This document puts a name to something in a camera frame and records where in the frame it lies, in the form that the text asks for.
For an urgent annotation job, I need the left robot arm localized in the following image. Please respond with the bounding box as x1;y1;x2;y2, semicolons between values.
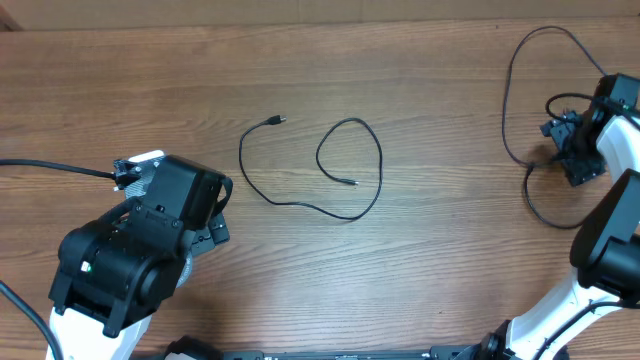
49;150;233;359

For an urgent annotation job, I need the black cable with thin plug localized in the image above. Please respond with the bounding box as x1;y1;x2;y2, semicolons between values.
501;25;609;231

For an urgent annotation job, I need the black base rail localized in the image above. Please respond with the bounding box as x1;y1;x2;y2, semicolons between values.
222;344;480;360

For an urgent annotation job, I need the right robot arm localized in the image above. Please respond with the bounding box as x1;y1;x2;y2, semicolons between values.
459;74;639;359

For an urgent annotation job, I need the black USB cable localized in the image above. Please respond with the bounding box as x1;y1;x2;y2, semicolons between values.
238;114;385;222

